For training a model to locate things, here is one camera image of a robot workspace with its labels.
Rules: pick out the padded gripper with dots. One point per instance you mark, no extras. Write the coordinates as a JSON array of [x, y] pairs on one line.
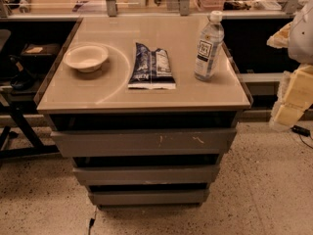
[[301, 36]]

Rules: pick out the grey bottom drawer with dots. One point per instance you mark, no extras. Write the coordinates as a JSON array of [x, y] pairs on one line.
[[158, 197]]

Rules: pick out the grey drawer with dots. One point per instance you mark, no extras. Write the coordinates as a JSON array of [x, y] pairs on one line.
[[158, 197], [144, 142], [146, 175]]

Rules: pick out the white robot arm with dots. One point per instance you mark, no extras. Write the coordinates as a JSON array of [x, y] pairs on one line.
[[297, 36]]

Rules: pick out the grey top drawer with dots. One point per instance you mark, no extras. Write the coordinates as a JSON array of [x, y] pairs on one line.
[[144, 142]]

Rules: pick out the grey drawer cabinet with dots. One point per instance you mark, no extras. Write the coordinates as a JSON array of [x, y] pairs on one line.
[[125, 107]]

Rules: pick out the grey middle drawer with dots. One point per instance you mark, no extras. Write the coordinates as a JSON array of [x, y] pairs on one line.
[[146, 175]]

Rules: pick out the black power adapter on floor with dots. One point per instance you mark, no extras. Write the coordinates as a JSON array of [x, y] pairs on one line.
[[300, 130]]

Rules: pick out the clear water bottle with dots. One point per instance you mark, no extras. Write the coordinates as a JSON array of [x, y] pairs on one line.
[[209, 46]]

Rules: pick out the blue chip bag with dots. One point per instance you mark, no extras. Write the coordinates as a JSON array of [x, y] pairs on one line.
[[151, 69]]

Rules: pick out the white bowl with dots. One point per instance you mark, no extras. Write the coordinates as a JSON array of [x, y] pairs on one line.
[[86, 58]]

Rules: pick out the black table frame left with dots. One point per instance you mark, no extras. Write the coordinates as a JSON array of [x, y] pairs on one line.
[[37, 147]]

